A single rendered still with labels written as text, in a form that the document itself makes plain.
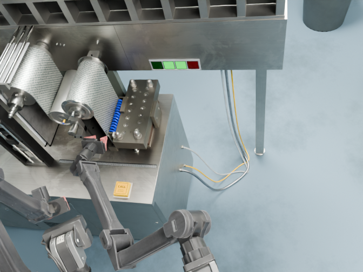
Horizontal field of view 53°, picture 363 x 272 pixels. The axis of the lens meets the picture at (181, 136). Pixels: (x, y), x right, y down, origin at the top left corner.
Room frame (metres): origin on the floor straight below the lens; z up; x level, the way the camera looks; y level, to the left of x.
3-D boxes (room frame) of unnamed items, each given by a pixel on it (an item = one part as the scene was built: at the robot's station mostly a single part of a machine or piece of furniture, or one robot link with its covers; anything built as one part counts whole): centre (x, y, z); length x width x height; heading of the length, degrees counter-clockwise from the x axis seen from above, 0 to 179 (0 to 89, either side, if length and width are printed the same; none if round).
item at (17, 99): (1.19, 0.65, 1.33); 0.06 x 0.06 x 0.06; 66
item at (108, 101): (1.20, 0.31, 1.11); 0.23 x 0.01 x 0.18; 156
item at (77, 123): (1.09, 0.46, 1.05); 0.06 x 0.05 x 0.31; 156
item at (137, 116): (1.19, 0.18, 1.00); 0.40 x 0.16 x 0.06; 156
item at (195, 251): (0.28, 0.06, 1.45); 0.09 x 0.08 x 0.12; 96
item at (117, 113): (1.19, 0.28, 1.03); 0.21 x 0.04 x 0.03; 156
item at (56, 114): (1.28, 0.47, 1.17); 0.26 x 0.12 x 0.12; 156
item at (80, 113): (1.10, 0.42, 1.25); 0.07 x 0.02 x 0.07; 66
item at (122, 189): (0.84, 0.36, 0.91); 0.07 x 0.07 x 0.02; 66
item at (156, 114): (1.17, 0.09, 0.96); 0.10 x 0.03 x 0.11; 156
